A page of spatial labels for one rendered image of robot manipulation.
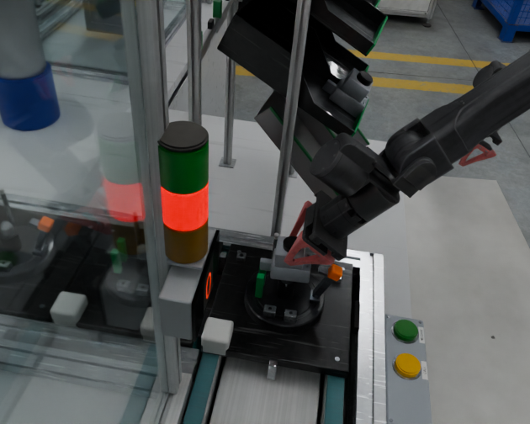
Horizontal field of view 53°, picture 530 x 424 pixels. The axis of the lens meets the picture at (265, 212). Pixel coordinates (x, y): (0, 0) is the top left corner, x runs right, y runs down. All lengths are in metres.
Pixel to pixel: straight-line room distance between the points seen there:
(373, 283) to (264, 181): 0.47
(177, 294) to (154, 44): 0.27
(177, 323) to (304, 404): 0.35
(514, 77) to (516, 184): 2.51
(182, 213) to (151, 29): 0.19
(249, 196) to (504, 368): 0.67
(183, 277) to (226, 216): 0.65
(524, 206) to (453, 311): 1.96
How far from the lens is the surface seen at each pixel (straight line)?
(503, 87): 0.74
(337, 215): 0.76
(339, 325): 0.93
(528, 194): 3.19
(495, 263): 1.32
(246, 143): 1.50
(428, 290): 1.19
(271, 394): 0.90
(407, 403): 0.89
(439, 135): 0.71
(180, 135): 0.51
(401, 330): 0.95
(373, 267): 1.06
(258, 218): 1.25
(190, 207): 0.54
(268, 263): 0.87
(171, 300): 0.59
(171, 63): 1.92
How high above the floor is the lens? 1.70
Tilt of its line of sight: 41 degrees down
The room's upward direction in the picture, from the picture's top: 6 degrees clockwise
